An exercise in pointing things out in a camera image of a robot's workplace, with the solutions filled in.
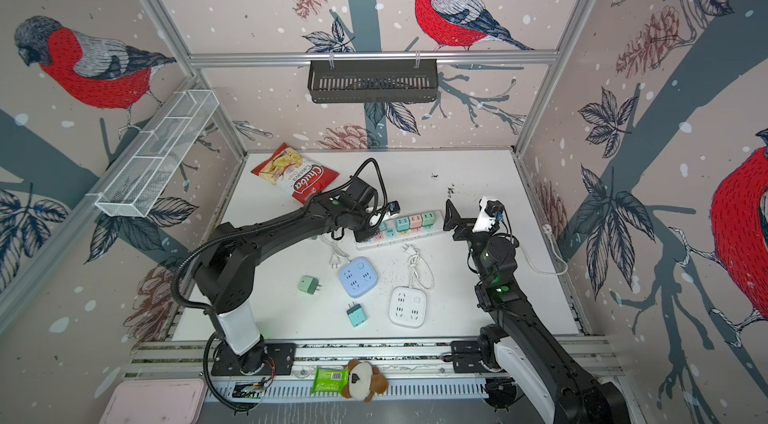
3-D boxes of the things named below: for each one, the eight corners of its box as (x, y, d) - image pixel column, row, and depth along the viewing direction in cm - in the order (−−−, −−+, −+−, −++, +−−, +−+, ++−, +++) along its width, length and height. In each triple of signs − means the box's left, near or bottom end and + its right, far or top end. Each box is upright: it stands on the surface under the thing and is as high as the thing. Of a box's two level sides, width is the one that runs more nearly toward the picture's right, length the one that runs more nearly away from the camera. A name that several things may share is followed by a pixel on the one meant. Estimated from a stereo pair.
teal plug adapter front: (354, 328, 80) (353, 325, 78) (345, 309, 83) (343, 307, 81) (367, 319, 82) (366, 316, 80) (357, 301, 85) (357, 298, 83)
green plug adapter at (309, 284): (298, 289, 87) (296, 287, 85) (304, 276, 89) (303, 274, 88) (317, 295, 86) (316, 293, 84) (323, 282, 88) (322, 279, 87)
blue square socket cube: (337, 297, 86) (336, 293, 83) (342, 260, 93) (340, 256, 90) (377, 297, 86) (377, 293, 83) (379, 260, 93) (378, 256, 90)
